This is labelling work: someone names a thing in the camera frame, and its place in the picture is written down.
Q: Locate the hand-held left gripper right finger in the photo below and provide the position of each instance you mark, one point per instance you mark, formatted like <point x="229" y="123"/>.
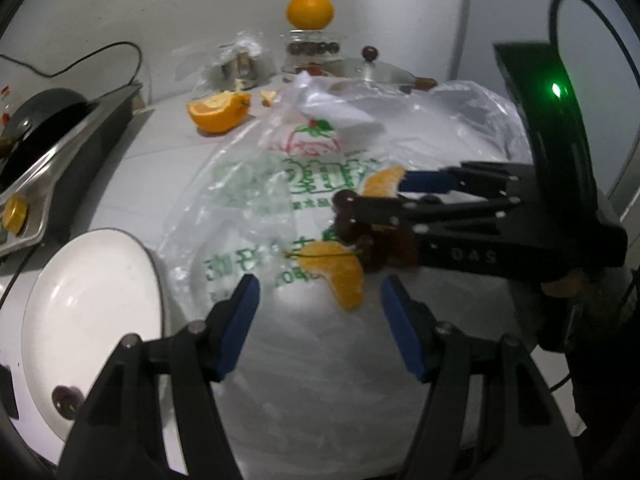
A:
<point x="400" y="330"/>

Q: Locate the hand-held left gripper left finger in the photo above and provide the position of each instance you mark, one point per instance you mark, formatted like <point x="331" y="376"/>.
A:
<point x="240" y="325"/>

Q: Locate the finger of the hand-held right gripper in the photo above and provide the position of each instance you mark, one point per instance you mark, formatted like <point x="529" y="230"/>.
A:
<point x="380" y="210"/>
<point x="425" y="181"/>

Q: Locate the peeled orange segment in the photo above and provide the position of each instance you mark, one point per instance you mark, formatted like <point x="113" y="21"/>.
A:
<point x="382" y="182"/>
<point x="345" y="275"/>

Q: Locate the dark red cherry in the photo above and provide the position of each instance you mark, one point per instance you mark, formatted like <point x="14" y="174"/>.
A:
<point x="67" y="397"/>
<point x="345" y="230"/>

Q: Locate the clear printed plastic bag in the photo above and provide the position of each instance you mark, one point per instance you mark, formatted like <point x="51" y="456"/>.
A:
<point x="250" y="180"/>

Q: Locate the white round plate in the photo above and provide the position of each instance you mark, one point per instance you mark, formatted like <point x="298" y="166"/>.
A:
<point x="90" y="310"/>

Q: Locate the person's right hand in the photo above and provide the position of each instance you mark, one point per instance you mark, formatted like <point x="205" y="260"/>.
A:
<point x="560" y="287"/>

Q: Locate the steel pot lid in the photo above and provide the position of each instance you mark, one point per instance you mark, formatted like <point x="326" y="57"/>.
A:
<point x="375" y="70"/>

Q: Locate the orange peel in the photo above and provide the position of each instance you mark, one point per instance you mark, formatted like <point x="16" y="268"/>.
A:
<point x="268" y="97"/>

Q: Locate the glass container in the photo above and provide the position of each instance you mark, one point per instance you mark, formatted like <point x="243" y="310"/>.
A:
<point x="310" y="49"/>

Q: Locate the orange half with peel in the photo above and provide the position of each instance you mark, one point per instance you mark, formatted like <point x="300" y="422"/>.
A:
<point x="217" y="112"/>

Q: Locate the whole orange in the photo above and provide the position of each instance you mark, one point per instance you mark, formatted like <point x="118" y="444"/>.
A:
<point x="310" y="10"/>

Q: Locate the small steel cup in bag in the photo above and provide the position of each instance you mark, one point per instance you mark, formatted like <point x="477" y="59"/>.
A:
<point x="250" y="40"/>

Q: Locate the steel gas stove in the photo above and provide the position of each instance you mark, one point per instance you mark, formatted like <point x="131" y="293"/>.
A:
<point x="75" y="160"/>

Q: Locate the brass stove knob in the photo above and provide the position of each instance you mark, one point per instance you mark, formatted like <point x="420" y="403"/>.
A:
<point x="14" y="212"/>

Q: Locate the black wok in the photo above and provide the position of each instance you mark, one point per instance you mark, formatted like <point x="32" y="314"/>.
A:
<point x="40" y="120"/>

